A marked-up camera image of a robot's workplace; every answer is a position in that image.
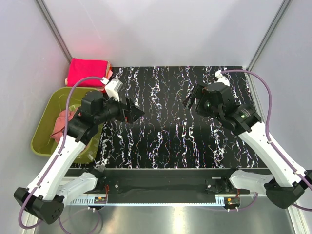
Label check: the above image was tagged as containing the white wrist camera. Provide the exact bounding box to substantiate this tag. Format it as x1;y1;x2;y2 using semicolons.
214;70;230;87
101;78;123;101

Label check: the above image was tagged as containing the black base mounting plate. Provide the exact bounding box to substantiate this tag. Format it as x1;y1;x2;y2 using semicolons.
60;168;269;204

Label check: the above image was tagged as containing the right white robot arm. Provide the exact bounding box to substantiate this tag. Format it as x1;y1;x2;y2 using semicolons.
183;82;312;209

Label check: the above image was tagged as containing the folded magenta t shirt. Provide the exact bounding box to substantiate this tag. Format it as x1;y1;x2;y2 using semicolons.
67;58;109;88

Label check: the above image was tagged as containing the aluminium frame rail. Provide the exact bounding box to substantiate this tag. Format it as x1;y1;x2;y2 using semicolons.
34;0;73;63

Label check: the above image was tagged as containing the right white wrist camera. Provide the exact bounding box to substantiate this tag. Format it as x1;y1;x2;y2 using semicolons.
214;70;230;87

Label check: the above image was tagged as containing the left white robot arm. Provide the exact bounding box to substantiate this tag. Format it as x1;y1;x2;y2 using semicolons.
14;91;145;229

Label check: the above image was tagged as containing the stack of folded shirts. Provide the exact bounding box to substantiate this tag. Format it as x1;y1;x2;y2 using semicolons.
64;58;114;95

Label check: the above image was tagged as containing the salmon pink t shirt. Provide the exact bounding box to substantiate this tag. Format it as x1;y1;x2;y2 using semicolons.
50;110;66;144

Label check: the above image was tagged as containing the black marble pattern mat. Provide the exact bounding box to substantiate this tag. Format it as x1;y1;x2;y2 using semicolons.
95;66;265;169

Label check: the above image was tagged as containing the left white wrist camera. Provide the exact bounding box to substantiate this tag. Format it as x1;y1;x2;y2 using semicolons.
101;78;123;101

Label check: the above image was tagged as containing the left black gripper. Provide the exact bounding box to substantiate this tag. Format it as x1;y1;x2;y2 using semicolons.
95;92;145;124

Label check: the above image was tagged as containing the olive green plastic basket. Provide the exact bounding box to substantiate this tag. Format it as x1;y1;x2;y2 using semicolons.
31;87;103;164

